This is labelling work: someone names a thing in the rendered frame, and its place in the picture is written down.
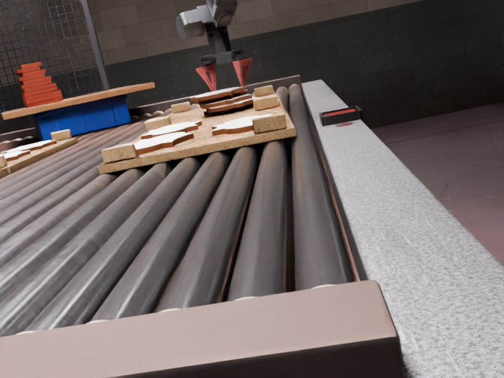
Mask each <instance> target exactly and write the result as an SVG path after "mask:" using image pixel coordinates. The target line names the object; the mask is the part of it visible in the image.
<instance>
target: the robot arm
mask: <svg viewBox="0 0 504 378"><path fill-rule="evenodd" d="M206 4H207V5H203V6H198V7H196V10H190V11H186V12H183V13H180V14H179V15H178V17H177V18H176V28H177V32H178V36H179V37H180V38H181V40H184V39H188V38H195V37H199V36H203V35H204V33H205V31H206V34H207V33H208V34H207V38H208V45H209V49H210V53H211V55H207V56H203V57H200V61H201V62H205V61H210V62H211V63H207V64H201V65H200V67H199V68H196V72H197V73H198V74H199V75H200V76H201V77H202V78H203V79H204V80H205V82H206V83H207V85H208V87H209V88H210V89H211V91H212V92H215V91H216V73H215V64H217V65H218V64H222V63H227V62H232V63H233V65H234V68H235V71H236V73H237V76H238V79H239V82H240V84H241V87H243V86H244V87H245V88H246V84H247V78H248V72H249V69H250V66H251V62H252V58H248V57H247V56H245V57H241V58H236V55H241V54H244V51H243V49H237V50H233V51H232V48H231V44H230V37H229V33H228V31H226V30H227V26H228V25H229V24H230V23H231V21H232V18H233V16H234V14H235V12H236V8H237V5H238V3H237V1H236V0H206ZM242 65H244V76H242ZM207 71H208V72H209V75H210V77H211V82H210V80H209V78H208V76H207V74H206V72H207Z"/></svg>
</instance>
